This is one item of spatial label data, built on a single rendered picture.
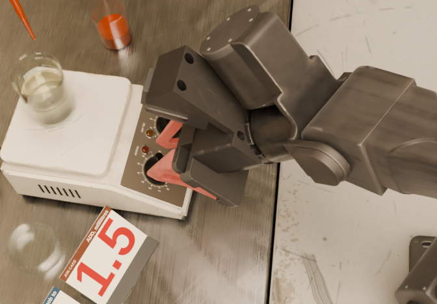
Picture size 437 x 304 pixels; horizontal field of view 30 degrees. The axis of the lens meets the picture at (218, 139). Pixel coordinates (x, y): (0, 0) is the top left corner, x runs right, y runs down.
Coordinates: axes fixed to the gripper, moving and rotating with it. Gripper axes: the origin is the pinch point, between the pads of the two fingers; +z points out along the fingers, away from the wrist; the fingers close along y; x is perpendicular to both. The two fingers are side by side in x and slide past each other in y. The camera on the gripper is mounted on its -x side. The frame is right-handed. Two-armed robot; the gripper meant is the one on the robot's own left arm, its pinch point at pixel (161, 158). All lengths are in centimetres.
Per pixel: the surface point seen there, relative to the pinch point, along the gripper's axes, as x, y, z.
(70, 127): -4.0, -4.0, 12.1
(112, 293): 6.8, 10.4, 12.0
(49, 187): -2.0, 1.5, 16.2
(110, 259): 5.2, 7.3, 11.7
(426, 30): 25.7, -28.5, -9.7
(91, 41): -0.3, -20.6, 21.4
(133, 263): 7.7, 6.8, 11.0
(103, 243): 3.8, 6.1, 11.8
